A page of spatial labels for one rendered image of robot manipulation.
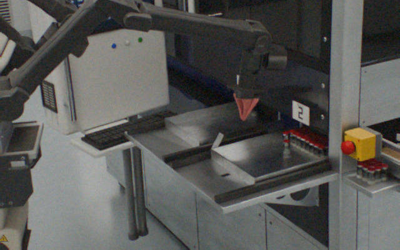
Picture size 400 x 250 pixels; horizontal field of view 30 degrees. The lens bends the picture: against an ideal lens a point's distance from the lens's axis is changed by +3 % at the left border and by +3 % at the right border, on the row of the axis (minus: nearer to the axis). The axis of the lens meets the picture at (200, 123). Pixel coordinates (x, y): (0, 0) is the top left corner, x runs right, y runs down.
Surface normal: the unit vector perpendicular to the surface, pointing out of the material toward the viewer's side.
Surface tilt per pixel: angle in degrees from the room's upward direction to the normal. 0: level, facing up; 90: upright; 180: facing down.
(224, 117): 0
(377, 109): 90
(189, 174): 0
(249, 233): 90
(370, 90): 90
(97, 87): 90
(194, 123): 0
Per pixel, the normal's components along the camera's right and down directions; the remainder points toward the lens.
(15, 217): 0.09, -0.93
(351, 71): 0.48, 0.30
